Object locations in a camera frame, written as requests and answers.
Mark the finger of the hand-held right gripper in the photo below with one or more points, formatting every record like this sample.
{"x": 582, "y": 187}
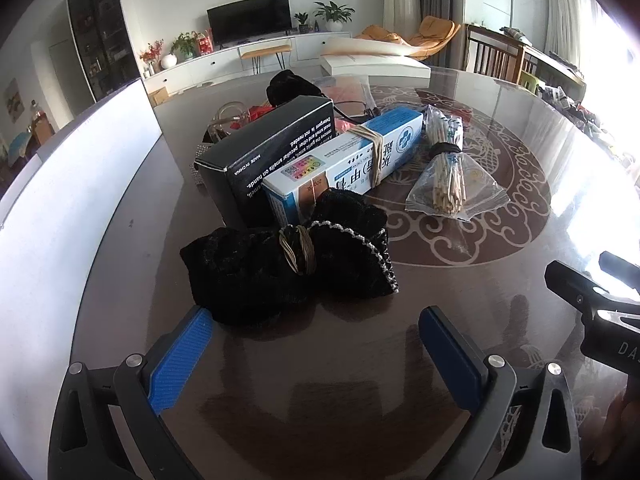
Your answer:
{"x": 570, "y": 282}
{"x": 620, "y": 266}

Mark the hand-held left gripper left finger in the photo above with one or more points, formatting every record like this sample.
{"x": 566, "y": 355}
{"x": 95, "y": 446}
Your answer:
{"x": 182, "y": 360}

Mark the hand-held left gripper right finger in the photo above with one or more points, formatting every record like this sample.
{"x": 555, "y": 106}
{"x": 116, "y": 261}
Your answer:
{"x": 450, "y": 360}

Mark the black velvet pouch silver trim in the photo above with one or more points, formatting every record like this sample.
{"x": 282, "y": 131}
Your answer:
{"x": 240, "y": 270}

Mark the clear bag of toothpicks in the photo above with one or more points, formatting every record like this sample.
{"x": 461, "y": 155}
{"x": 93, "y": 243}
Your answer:
{"x": 447, "y": 185}

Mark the large white storage box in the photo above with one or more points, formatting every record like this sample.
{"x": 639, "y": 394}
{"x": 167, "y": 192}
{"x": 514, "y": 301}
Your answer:
{"x": 75, "y": 210}

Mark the rhinestone bow hair clip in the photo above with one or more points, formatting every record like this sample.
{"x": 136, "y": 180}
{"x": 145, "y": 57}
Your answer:
{"x": 201, "y": 167}

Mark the blue white medicine box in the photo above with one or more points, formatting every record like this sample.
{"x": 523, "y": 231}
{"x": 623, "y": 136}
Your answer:
{"x": 350, "y": 160}

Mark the black cardboard box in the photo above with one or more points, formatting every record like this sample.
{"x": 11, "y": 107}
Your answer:
{"x": 270, "y": 145}

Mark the clear hair claw clip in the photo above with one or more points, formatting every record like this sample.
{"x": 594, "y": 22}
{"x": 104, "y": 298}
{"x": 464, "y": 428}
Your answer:
{"x": 225, "y": 120}

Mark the red snack packet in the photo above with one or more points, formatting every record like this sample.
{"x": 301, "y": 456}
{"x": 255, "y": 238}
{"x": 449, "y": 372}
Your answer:
{"x": 261, "y": 112}

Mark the pile of assorted small items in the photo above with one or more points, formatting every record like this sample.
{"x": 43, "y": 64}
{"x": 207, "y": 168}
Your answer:
{"x": 590, "y": 120}

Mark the green plastic stool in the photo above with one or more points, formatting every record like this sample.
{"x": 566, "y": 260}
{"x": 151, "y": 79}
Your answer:
{"x": 530, "y": 82}

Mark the dark wooden chair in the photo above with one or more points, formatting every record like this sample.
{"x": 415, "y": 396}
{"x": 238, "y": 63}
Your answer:
{"x": 492, "y": 55}

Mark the bright window curtain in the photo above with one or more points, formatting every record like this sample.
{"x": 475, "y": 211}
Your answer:
{"x": 570, "y": 15}

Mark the brown cardboard box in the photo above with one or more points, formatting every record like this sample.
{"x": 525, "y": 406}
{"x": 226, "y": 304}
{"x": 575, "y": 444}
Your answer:
{"x": 159, "y": 96}

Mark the wooden side cabinet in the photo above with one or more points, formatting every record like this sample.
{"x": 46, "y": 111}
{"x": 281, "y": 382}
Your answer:
{"x": 41, "y": 130}

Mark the blue patterned chair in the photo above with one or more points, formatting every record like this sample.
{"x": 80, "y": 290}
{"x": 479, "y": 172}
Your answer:
{"x": 14, "y": 147}

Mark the orange lounge chair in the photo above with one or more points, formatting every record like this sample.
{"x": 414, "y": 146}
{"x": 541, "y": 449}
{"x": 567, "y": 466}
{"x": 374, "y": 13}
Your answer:
{"x": 430, "y": 32}

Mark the glass jar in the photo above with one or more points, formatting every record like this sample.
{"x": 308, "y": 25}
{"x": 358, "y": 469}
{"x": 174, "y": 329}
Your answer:
{"x": 35, "y": 110}

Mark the white television cabinet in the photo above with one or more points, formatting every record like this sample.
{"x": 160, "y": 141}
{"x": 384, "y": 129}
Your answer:
{"x": 200, "y": 67}

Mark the white flat cardboard box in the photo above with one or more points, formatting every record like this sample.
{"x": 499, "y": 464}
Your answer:
{"x": 375, "y": 62}

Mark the white round vase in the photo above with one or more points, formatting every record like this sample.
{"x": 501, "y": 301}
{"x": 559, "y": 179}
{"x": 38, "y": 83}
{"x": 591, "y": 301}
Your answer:
{"x": 169, "y": 61}

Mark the white door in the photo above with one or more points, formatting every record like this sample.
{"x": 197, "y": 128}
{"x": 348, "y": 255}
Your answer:
{"x": 65, "y": 82}

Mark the red flower arrangement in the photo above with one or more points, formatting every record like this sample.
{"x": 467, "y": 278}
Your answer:
{"x": 151, "y": 52}

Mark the bushy green potted plant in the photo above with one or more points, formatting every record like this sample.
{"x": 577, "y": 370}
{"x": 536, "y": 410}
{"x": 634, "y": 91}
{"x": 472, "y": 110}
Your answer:
{"x": 185, "y": 46}

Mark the red gift bag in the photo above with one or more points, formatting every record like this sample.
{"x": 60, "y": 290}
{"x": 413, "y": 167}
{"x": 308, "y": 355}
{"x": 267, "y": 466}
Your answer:
{"x": 205, "y": 44}

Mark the wooden stool with black legs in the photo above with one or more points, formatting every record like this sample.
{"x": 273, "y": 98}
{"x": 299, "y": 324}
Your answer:
{"x": 265, "y": 50}

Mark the dark glass display cabinet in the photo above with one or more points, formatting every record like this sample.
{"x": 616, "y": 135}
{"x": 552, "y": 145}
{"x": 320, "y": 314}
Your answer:
{"x": 102, "y": 35}

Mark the black television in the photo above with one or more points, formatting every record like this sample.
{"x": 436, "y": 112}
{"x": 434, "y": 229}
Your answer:
{"x": 249, "y": 19}

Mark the large potted plant white pot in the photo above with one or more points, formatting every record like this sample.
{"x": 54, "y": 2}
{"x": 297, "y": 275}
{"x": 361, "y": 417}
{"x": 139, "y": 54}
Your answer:
{"x": 335, "y": 17}

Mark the small potted plant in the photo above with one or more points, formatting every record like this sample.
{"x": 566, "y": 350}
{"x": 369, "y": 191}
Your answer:
{"x": 302, "y": 22}

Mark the framed wall picture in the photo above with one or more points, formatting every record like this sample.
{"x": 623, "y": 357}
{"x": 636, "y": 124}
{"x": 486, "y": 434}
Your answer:
{"x": 14, "y": 100}

